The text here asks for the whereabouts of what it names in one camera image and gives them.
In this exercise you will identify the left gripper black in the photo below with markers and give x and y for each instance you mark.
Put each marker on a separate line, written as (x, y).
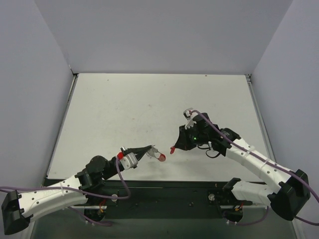
(127, 151)

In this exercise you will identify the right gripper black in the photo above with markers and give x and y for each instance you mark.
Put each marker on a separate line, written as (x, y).
(186, 137)

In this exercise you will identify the metal key holder red handle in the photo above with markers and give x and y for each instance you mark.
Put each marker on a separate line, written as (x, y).
(154, 153)

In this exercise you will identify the small key red cap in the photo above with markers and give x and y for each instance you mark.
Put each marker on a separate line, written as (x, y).
(172, 150)

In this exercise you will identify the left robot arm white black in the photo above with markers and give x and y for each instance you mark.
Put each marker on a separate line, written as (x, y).
(22, 206)

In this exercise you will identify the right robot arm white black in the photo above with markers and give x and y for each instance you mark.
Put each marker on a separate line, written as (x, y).
(285, 191)

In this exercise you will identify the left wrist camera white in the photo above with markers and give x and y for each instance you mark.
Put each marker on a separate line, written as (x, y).
(128, 161)

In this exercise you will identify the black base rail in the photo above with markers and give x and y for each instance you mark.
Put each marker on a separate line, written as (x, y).
(166, 200)

